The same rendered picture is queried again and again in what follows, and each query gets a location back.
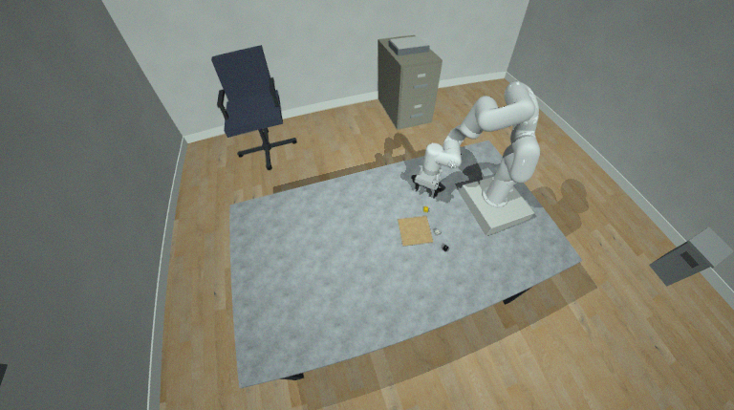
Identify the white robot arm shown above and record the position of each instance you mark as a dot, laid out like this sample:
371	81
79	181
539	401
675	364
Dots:
517	167

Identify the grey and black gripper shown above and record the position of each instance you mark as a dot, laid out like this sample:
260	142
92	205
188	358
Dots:
438	184

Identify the tan square mat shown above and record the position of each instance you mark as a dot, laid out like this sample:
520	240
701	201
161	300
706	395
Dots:
414	231

